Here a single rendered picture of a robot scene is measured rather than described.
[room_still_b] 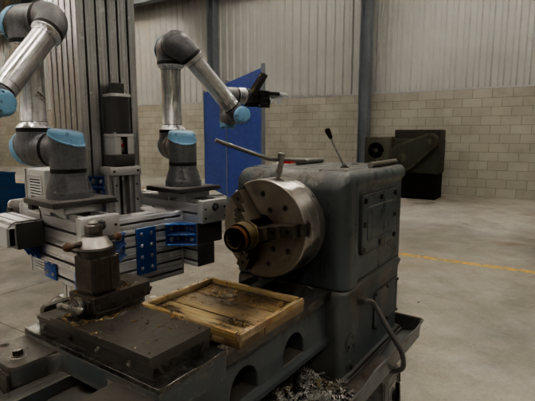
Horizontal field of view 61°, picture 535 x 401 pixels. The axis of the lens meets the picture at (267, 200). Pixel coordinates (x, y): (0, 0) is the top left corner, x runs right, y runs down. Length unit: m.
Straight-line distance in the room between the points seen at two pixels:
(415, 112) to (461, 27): 2.07
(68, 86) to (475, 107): 10.15
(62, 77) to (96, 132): 0.25
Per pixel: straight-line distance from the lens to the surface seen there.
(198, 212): 1.81
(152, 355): 0.91
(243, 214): 1.37
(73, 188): 1.63
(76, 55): 1.89
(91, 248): 1.06
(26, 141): 1.73
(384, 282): 1.88
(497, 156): 11.30
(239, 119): 2.00
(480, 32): 11.60
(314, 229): 1.38
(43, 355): 1.13
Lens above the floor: 1.37
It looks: 8 degrees down
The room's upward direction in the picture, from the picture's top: straight up
